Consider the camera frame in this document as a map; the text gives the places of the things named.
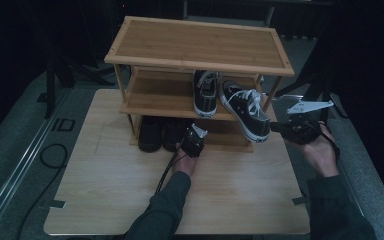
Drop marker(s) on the black metal stand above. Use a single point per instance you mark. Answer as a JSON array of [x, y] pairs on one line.
[[50, 86], [325, 80]]

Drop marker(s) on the plain black shoe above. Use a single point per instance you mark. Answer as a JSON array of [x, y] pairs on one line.
[[175, 133], [150, 135]]

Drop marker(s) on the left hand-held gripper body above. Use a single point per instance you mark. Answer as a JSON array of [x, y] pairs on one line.
[[193, 143]]

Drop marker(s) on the person's left hand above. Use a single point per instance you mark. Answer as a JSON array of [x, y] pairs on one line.
[[186, 165]]

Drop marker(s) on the person's right hand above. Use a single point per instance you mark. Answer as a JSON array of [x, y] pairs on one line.
[[321, 156]]

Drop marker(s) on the wooden shoe rack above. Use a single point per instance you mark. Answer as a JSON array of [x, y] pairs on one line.
[[196, 43]]

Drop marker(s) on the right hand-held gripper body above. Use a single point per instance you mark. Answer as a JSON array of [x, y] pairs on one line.
[[300, 131]]

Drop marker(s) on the grey tape piece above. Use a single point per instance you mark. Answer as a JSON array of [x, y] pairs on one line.
[[300, 200]]

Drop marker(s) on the black and white sneaker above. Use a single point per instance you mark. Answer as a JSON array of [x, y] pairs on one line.
[[246, 113], [206, 96]]

